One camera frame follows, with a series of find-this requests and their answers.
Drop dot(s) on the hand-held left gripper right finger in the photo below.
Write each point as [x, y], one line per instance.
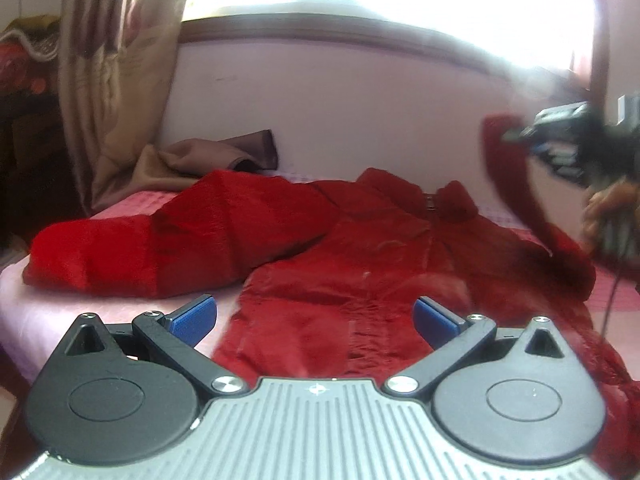
[436, 321]

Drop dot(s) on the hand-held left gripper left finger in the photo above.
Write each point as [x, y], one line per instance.
[192, 319]

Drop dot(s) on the brown wooden window frame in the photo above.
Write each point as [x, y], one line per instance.
[320, 30]

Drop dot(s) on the red puffer jacket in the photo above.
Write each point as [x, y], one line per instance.
[350, 270]

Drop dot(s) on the pink checked bed sheet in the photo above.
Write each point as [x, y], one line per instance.
[55, 310]

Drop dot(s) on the dark wooden cabinet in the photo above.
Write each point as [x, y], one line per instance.
[35, 170]

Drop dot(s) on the brown cloth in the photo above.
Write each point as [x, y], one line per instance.
[210, 155]

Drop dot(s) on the person's right hand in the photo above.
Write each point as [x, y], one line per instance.
[607, 215]

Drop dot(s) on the beige patterned curtain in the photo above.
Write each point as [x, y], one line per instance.
[120, 75]

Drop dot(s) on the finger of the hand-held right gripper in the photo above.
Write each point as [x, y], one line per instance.
[522, 135]

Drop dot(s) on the stack of folded blankets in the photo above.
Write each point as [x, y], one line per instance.
[25, 55]

